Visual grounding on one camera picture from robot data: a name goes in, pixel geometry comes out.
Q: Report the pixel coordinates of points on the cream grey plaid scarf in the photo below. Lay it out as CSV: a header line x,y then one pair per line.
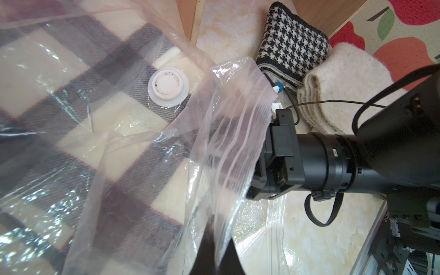
x,y
91,182

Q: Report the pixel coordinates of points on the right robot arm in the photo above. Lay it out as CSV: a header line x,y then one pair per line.
x,y
394,150

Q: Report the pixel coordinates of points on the white vacuum bag valve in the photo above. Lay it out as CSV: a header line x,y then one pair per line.
x,y
168,87

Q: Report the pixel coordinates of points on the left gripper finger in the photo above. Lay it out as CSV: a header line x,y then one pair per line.
x,y
204,263

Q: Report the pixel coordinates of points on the cream fuzzy scarf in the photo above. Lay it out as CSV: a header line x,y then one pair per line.
x,y
334,91

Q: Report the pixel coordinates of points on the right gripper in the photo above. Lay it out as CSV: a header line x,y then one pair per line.
x,y
325,165

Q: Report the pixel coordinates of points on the clear plastic vacuum bag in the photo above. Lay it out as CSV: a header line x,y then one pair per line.
x,y
223,124

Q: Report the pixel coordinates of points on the black white houndstooth scarf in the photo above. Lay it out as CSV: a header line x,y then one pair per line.
x,y
290,47

